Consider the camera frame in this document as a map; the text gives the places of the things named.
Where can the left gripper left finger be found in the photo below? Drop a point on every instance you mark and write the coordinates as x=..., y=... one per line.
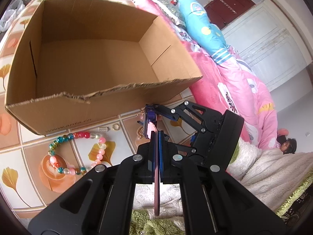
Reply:
x=99, y=203

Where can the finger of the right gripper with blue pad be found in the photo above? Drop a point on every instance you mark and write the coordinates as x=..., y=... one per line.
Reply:
x=151, y=112
x=200, y=118

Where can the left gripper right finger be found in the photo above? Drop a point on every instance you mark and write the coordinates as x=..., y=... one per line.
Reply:
x=214, y=202

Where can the pink hair clip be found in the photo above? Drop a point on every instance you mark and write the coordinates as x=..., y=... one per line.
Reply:
x=153, y=163

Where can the gold dangling earring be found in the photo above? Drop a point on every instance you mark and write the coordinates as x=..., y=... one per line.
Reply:
x=141, y=119

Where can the pink floral quilt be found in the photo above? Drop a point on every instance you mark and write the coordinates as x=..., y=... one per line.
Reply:
x=231, y=86

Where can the small metal spring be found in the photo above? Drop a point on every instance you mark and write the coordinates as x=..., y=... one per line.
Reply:
x=104, y=129

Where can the cream fleece blanket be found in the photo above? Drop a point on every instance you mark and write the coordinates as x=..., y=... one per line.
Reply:
x=276, y=179

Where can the light blue pillow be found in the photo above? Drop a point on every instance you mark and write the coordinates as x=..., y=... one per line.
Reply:
x=205, y=33

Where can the brown cardboard box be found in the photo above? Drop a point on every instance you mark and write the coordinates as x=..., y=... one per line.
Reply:
x=76, y=62

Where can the white wardrobe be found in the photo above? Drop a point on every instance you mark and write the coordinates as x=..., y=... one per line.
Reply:
x=269, y=43

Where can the dark red door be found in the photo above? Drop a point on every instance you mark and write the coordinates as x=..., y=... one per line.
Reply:
x=223, y=12

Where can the white plastic bag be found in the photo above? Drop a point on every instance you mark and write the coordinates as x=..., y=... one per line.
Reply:
x=11, y=13

